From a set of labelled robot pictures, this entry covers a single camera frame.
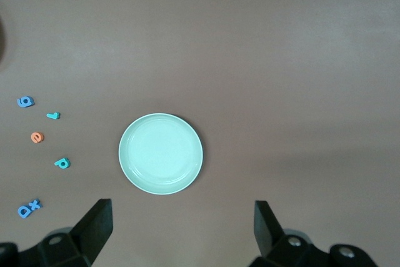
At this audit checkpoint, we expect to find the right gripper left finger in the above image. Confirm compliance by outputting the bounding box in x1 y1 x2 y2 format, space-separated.
0 198 113 267

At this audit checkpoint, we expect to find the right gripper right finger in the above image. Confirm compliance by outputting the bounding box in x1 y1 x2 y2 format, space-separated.
249 200 379 267

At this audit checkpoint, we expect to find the light green plate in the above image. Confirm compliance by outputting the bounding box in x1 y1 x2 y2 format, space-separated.
117 112 204 196

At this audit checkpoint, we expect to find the blue foam letter g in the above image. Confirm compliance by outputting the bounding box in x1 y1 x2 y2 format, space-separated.
16 96 36 109

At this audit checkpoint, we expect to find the brown table cover sheet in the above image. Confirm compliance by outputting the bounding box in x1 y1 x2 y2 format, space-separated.
0 0 400 267

